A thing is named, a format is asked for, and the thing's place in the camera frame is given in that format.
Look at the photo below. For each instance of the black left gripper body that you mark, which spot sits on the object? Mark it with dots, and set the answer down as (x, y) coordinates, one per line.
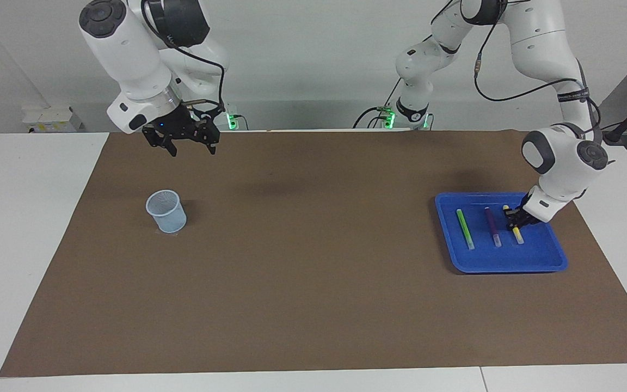
(527, 213)

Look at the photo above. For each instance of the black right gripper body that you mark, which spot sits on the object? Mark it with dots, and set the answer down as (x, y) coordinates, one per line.
(174, 122)

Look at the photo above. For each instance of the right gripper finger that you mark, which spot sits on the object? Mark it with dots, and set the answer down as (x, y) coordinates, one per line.
(209, 133)
(162, 141)

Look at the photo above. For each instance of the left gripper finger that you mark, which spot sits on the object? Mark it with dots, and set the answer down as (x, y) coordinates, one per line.
(511, 223)
(511, 213)

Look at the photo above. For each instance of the yellow highlighter pen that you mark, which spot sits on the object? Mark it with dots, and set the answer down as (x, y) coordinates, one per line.
(517, 234)

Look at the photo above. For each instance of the purple highlighter pen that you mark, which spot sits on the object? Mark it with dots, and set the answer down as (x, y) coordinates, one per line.
(493, 226)

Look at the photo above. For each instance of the green highlighter pen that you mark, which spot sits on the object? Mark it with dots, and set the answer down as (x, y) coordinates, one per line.
(465, 228)

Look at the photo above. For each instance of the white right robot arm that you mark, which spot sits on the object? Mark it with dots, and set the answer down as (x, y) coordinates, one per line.
(128, 54)

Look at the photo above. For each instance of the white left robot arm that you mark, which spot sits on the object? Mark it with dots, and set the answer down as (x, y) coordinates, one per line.
(542, 81)

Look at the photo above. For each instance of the blue plastic tray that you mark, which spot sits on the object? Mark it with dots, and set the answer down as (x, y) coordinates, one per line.
(509, 256)

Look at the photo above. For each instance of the clear plastic cup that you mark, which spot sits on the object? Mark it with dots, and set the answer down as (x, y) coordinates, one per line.
(167, 215)

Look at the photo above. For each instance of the white power strip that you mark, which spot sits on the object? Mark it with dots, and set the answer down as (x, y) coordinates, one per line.
(49, 120)

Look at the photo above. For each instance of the brown table mat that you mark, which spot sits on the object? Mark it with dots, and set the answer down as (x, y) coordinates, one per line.
(313, 283)

